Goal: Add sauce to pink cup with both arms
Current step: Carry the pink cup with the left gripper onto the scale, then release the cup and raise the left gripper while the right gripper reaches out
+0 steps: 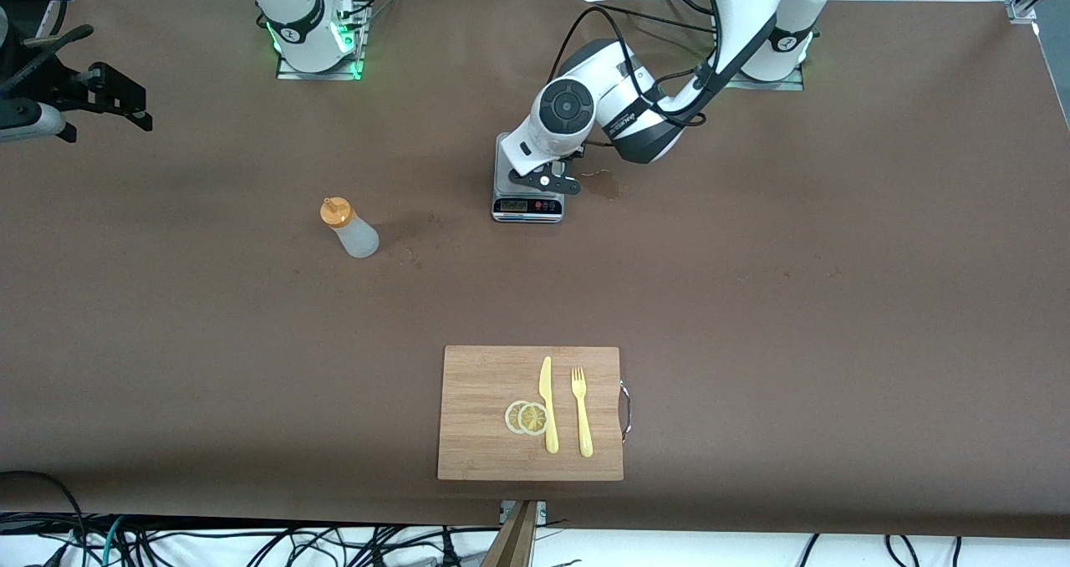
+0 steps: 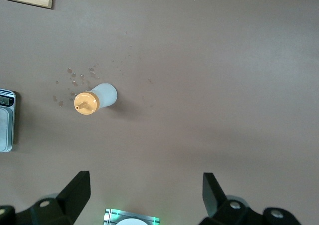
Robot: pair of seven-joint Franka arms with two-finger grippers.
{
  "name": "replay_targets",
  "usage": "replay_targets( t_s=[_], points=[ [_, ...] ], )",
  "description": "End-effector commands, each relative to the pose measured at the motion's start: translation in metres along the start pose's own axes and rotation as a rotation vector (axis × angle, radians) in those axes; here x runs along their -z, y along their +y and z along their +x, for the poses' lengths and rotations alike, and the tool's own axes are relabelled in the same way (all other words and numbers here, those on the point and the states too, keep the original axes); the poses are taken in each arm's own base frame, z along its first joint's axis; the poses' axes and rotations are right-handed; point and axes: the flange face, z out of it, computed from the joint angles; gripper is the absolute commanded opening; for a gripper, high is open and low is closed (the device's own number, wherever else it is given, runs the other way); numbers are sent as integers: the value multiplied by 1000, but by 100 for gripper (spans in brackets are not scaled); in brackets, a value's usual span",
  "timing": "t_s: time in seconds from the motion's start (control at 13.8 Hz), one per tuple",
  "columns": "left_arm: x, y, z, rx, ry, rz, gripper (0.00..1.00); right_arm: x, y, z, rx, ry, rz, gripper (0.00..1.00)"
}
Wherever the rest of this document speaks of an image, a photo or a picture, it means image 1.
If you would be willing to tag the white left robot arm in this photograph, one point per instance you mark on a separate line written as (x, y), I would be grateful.
(752, 15)

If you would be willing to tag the clear sauce bottle orange cap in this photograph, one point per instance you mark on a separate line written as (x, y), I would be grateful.
(359, 237)

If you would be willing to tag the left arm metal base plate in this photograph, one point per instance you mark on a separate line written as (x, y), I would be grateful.
(769, 84)

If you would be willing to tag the small metal table bracket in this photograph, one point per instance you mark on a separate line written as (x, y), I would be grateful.
(541, 513)

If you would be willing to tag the yellow plastic fork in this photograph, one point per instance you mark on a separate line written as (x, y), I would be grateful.
(584, 433)

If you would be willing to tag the lemon slice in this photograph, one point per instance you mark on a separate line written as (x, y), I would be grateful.
(532, 419)
(511, 417)

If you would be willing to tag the silver digital kitchen scale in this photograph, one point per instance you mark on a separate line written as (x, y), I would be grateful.
(527, 207)

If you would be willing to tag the wooden cutting board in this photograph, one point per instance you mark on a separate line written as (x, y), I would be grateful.
(476, 400)

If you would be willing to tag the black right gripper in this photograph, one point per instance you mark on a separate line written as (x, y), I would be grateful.
(52, 86)

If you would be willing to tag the wooden post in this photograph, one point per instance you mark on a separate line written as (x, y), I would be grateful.
(514, 542)

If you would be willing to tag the yellow plastic knife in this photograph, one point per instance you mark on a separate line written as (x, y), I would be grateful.
(547, 391)

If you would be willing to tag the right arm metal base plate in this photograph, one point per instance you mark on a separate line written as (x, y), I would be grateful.
(318, 75)

